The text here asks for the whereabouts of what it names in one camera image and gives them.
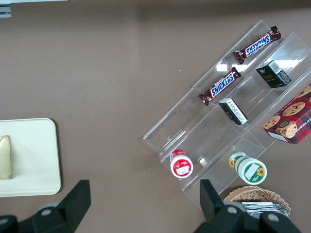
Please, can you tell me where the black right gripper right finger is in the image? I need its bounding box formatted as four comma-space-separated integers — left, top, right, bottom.
194, 179, 248, 233

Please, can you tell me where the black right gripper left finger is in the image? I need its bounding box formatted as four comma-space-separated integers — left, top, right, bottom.
33, 179, 92, 233

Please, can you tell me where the triangle sandwich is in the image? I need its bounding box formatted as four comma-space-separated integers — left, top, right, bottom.
0, 135, 12, 180

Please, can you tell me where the light tan wicker basket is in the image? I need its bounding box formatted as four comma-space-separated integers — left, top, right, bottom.
223, 185, 292, 216

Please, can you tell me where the cream plastic tray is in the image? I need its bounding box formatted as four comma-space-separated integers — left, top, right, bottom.
0, 117, 62, 198

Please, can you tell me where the green white yoghurt cup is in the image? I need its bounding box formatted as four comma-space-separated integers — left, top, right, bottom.
228, 151, 268, 185

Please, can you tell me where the red white yoghurt cup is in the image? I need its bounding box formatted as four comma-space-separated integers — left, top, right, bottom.
170, 149, 194, 179

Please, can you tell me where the clear acrylic stepped display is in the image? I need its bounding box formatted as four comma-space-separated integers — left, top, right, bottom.
193, 19, 311, 150
142, 86, 268, 210

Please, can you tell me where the small black carton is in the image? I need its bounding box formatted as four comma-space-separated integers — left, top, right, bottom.
255, 60, 292, 89
218, 98, 248, 126

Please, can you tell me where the red tartan cookie box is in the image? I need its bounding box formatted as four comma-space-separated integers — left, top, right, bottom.
263, 83, 311, 145

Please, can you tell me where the Snickers chocolate bar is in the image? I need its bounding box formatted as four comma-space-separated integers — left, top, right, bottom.
198, 67, 242, 106
233, 26, 282, 65

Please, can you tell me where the small grey box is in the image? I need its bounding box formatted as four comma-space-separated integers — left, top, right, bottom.
0, 3, 12, 19

